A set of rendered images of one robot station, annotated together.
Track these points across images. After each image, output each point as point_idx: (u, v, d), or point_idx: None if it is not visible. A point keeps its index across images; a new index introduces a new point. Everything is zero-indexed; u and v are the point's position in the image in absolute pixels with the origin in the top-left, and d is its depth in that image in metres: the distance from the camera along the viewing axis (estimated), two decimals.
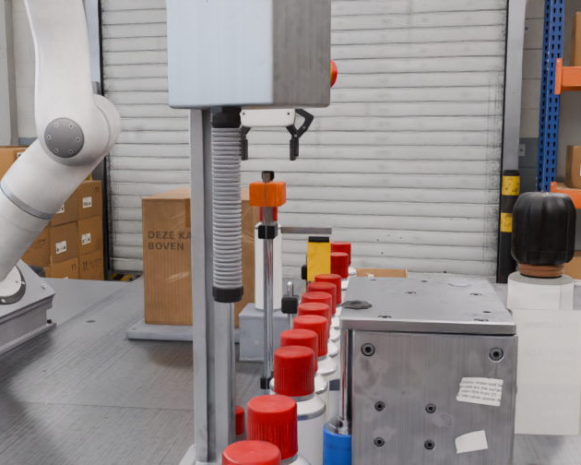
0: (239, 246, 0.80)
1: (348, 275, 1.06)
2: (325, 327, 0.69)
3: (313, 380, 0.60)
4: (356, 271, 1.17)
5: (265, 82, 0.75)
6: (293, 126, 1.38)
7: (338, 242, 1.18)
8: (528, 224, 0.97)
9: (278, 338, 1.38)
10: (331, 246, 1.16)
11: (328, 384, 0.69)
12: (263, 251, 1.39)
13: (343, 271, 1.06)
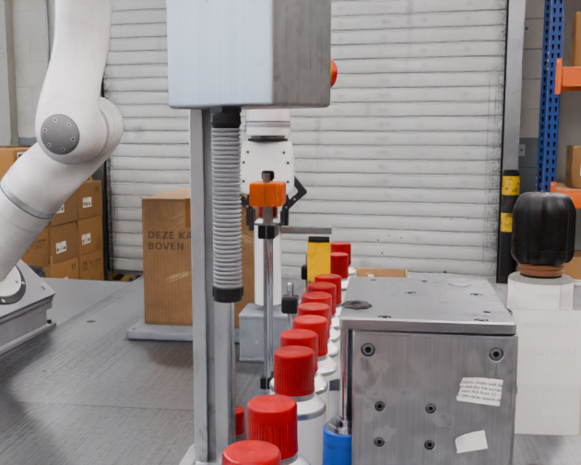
0: (239, 246, 0.80)
1: (348, 275, 1.06)
2: (325, 327, 0.69)
3: (313, 380, 0.60)
4: (356, 271, 1.17)
5: (265, 82, 0.75)
6: (287, 196, 1.40)
7: (338, 242, 1.18)
8: (528, 224, 0.97)
9: (278, 338, 1.38)
10: (331, 246, 1.16)
11: (328, 384, 0.69)
12: (262, 247, 1.39)
13: (343, 271, 1.06)
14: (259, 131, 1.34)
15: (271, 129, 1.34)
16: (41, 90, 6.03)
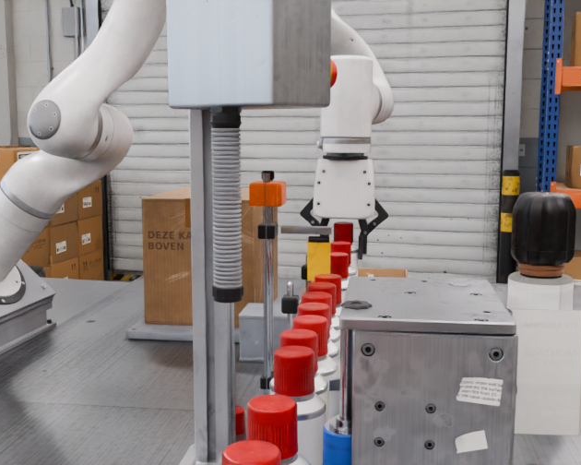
0: (239, 246, 0.80)
1: (348, 275, 1.06)
2: (325, 327, 0.69)
3: (313, 380, 0.60)
4: (356, 271, 1.17)
5: (265, 82, 0.75)
6: (365, 220, 1.26)
7: (338, 242, 1.18)
8: (528, 224, 0.97)
9: (278, 338, 1.38)
10: (331, 246, 1.16)
11: (328, 384, 0.69)
12: None
13: (343, 271, 1.06)
14: (338, 149, 1.20)
15: (351, 146, 1.20)
16: (41, 90, 6.03)
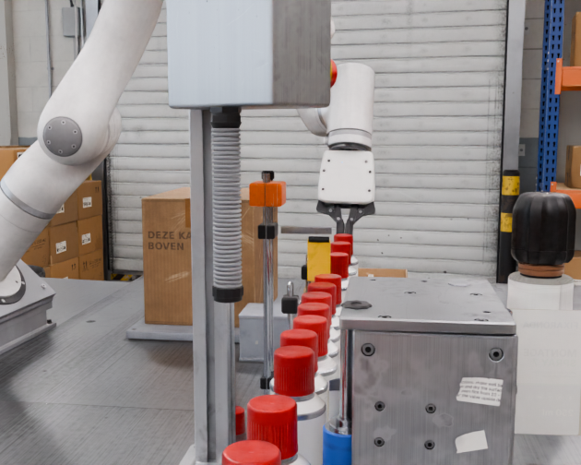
0: (239, 246, 0.80)
1: (348, 275, 1.06)
2: (325, 327, 0.69)
3: (313, 380, 0.60)
4: (356, 271, 1.17)
5: (265, 82, 0.75)
6: (356, 212, 1.35)
7: (338, 242, 1.18)
8: (528, 224, 0.97)
9: (278, 338, 1.38)
10: (331, 246, 1.16)
11: (328, 384, 0.69)
12: None
13: (343, 271, 1.06)
14: (343, 137, 1.33)
15: (355, 137, 1.33)
16: (41, 90, 6.03)
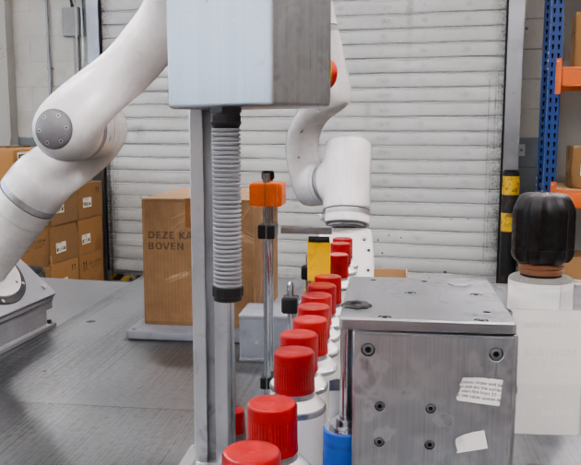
0: (239, 246, 0.80)
1: (348, 275, 1.06)
2: (325, 327, 0.69)
3: (313, 380, 0.60)
4: (356, 271, 1.17)
5: (265, 82, 0.75)
6: None
7: (338, 242, 1.18)
8: (528, 224, 0.97)
9: (278, 338, 1.38)
10: (331, 246, 1.16)
11: (328, 384, 0.69)
12: None
13: (343, 271, 1.06)
14: (339, 215, 1.28)
15: (352, 214, 1.28)
16: (41, 90, 6.03)
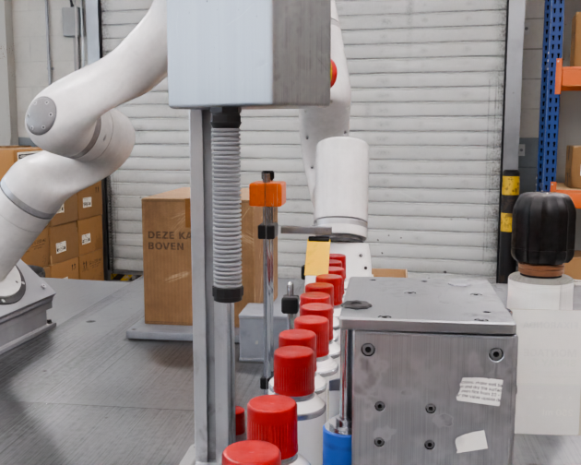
0: (239, 246, 0.80)
1: (344, 292, 0.96)
2: (325, 327, 0.69)
3: (313, 380, 0.60)
4: None
5: (265, 82, 0.75)
6: None
7: (328, 260, 1.01)
8: (528, 224, 0.97)
9: (278, 338, 1.38)
10: None
11: (326, 385, 0.69)
12: None
13: None
14: (332, 228, 1.12)
15: (347, 226, 1.12)
16: (41, 90, 6.03)
